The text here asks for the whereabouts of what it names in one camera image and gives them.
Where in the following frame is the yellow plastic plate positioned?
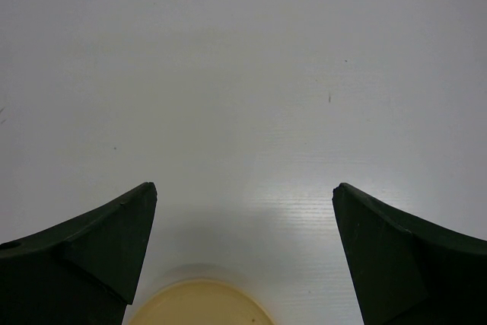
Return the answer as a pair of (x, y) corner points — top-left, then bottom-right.
(129, 279), (275, 325)

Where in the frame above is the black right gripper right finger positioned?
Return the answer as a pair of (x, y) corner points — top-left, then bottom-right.
(333, 183), (486, 324)

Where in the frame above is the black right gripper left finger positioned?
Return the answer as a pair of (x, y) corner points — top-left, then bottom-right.
(1, 183), (157, 324)

